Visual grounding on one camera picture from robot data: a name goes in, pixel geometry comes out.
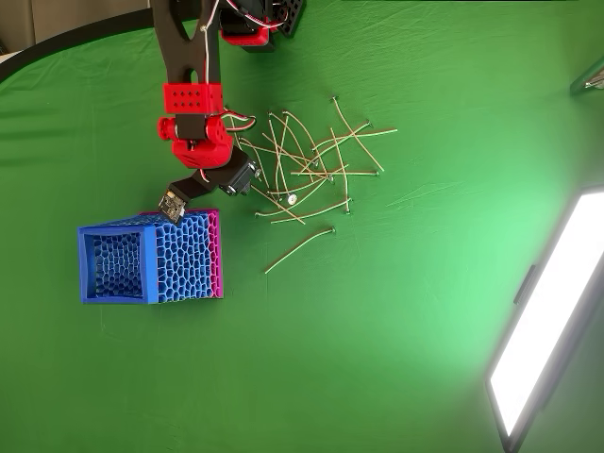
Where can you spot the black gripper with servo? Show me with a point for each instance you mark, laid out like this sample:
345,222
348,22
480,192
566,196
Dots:
237,178

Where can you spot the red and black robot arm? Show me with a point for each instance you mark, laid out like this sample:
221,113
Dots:
189,99

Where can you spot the black perforated arm base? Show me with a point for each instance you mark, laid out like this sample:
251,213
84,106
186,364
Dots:
292,19

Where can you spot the blue and magenta mesh basket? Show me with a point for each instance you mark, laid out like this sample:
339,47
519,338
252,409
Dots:
150,264

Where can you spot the green table cloth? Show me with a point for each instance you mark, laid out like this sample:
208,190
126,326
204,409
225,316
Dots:
330,354

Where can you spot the black framed LED light panel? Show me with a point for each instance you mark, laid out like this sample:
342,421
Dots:
542,321

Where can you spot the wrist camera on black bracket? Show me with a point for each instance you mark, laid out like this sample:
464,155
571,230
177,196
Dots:
171,207

